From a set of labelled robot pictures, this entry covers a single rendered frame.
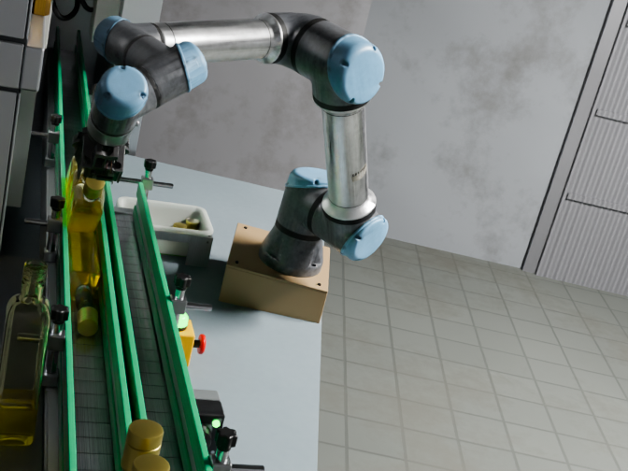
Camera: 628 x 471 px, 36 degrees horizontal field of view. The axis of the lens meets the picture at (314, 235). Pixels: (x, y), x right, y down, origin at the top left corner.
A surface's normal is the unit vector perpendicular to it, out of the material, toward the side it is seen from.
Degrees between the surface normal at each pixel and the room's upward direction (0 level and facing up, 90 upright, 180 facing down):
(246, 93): 82
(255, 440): 0
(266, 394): 0
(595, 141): 90
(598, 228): 90
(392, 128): 90
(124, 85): 48
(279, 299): 90
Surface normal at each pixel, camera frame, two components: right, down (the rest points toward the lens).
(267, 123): 0.01, 0.22
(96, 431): 0.23, -0.91
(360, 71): 0.65, 0.37
